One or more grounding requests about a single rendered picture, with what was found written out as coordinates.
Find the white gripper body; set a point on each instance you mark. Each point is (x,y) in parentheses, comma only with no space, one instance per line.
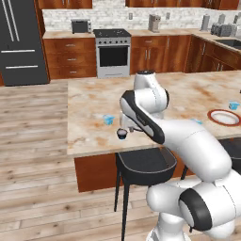
(126,121)

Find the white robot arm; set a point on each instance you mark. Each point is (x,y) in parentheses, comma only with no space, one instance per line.
(200,150)

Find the blue yogurt container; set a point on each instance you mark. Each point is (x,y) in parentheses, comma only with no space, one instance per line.
(197,120)
(109,119)
(234,105)

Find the white plate with red rim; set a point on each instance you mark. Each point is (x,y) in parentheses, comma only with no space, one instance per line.
(224,117)

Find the small dark round cup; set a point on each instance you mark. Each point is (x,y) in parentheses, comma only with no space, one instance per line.
(122,134)

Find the black bar stool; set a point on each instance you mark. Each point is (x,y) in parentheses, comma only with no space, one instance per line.
(142,164)
(234,153)

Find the brown island cabinet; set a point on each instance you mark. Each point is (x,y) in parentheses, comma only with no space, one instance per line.
(94,172)

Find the silver stove with oven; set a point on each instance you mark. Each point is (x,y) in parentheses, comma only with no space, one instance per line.
(113,53)

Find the brown door cabinet run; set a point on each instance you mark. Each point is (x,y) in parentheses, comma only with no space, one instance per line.
(160,53)

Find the brown drawer cabinet run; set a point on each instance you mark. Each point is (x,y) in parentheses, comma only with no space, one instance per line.
(70,58)

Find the grey coffee machine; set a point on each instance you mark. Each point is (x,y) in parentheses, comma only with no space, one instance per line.
(154,23)

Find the grey toaster oven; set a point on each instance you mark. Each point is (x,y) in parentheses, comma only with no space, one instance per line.
(81,26)

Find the brown corner cabinet run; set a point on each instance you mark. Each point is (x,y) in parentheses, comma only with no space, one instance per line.
(213,58)

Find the grey canister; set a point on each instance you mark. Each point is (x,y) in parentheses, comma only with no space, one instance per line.
(221,19)
(205,22)

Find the dark sink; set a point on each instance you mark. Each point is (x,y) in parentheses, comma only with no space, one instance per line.
(230,42)

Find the dark grey fridge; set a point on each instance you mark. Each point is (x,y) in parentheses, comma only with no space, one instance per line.
(22,40)

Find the silver toaster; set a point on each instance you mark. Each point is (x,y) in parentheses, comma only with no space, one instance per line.
(223,29)

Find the grey wall outlet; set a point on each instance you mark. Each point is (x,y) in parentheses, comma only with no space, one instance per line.
(168,16)
(130,16)

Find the brown wall cabinets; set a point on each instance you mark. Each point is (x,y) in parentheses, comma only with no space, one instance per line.
(64,3)
(182,3)

